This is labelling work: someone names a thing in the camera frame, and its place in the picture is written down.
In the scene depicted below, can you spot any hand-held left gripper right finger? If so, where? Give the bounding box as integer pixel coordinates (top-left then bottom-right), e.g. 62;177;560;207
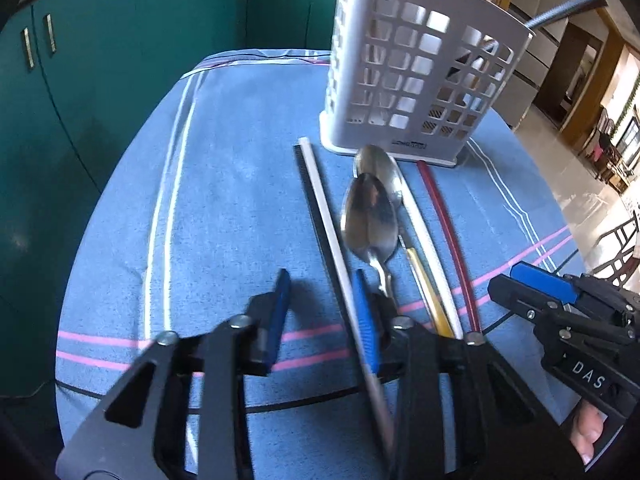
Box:
350;269;586;480

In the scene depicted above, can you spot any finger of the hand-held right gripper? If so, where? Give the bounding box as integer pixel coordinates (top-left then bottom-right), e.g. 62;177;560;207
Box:
487;261;640;326

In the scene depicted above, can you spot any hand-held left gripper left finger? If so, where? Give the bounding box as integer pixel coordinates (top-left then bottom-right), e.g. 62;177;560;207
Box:
55;268;293;480

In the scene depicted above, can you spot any long white chopstick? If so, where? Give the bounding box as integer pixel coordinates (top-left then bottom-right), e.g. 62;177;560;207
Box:
298;137;398;458

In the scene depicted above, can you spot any person's right hand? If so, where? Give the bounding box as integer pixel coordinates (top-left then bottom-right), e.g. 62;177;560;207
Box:
570;404;609;464

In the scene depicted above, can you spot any black metal chair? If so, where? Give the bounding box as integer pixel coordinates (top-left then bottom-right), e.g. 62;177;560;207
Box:
592;210;640;288

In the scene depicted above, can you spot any large steel spoon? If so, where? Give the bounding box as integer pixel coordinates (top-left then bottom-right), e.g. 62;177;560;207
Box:
341;172;401;318

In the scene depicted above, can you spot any red chopstick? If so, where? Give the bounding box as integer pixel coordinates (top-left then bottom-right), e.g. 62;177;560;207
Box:
417;160;483;335

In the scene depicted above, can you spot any black chopstick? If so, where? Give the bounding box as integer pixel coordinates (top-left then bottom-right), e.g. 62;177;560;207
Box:
293;143;363;341

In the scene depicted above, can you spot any blue striped tablecloth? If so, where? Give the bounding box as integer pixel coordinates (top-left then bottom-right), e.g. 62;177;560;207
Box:
54;49;586;480

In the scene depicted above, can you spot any white plastic utensil basket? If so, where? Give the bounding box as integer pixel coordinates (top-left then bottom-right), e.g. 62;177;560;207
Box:
319;0;536;168

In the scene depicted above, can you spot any grey refrigerator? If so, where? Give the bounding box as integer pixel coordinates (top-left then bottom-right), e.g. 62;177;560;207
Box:
500;0;576;128

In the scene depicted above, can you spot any steel spoon with gold handle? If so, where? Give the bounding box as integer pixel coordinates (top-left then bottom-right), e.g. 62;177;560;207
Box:
353;144;455;338

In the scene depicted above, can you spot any blue-grey utensil handle in basket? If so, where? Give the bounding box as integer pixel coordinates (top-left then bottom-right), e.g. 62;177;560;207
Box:
447;0;608;78

